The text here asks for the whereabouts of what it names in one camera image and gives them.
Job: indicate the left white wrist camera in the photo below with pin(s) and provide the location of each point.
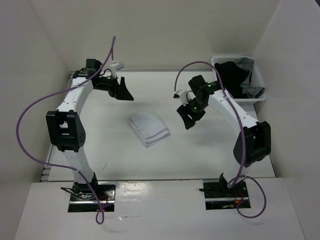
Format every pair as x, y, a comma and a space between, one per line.
115, 67

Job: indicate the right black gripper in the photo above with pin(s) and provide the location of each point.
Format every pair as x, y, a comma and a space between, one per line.
184, 111

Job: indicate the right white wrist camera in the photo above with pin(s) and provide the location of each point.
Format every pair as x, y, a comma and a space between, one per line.
183, 96

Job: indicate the white skirt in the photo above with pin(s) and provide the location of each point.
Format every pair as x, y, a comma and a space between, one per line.
149, 127

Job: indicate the grey skirt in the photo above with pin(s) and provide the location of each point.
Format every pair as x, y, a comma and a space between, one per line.
249, 91

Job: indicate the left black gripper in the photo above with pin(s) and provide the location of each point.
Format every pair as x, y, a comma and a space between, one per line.
120, 92

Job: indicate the black skirt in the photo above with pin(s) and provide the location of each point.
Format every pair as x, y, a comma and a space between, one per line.
232, 77

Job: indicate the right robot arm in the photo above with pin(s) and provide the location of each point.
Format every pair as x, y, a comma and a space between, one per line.
253, 142

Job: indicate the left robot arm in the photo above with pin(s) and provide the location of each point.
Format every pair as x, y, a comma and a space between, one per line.
65, 128

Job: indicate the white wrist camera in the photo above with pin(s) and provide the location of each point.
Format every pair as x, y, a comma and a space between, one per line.
115, 67
183, 96

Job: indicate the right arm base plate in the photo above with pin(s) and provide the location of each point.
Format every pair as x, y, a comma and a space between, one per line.
216, 198

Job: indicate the white plastic basket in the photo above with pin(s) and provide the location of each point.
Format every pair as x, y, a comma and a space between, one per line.
257, 79

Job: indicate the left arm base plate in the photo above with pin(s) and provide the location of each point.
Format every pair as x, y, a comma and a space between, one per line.
85, 202

